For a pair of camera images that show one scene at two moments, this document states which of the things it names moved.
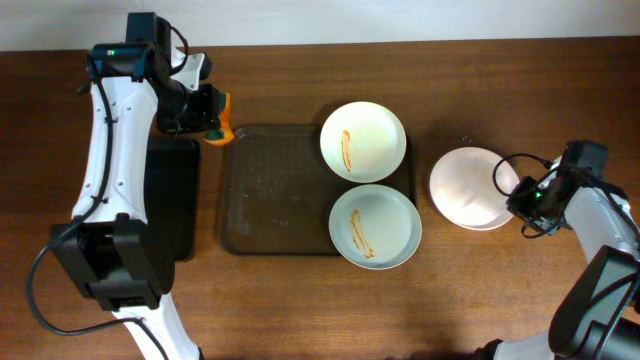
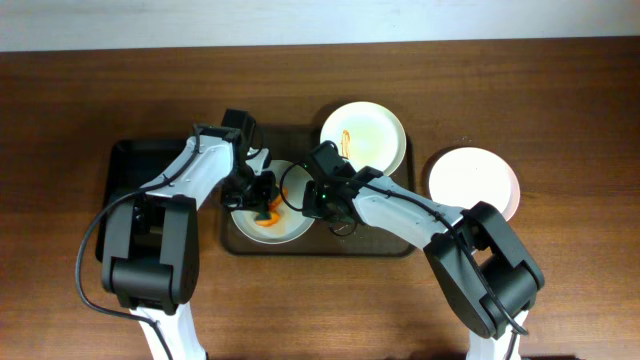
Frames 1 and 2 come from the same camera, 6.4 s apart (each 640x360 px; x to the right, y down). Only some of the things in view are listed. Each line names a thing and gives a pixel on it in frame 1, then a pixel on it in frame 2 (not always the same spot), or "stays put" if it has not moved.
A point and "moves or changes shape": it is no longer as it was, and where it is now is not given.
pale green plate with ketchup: x=375 y=227 to x=292 y=224
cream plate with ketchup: x=363 y=142 stays put
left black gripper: x=211 y=107 to x=261 y=191
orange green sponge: x=223 y=134 moves or changes shape
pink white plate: x=463 y=190 stays put
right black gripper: x=522 y=204 to x=310 y=201
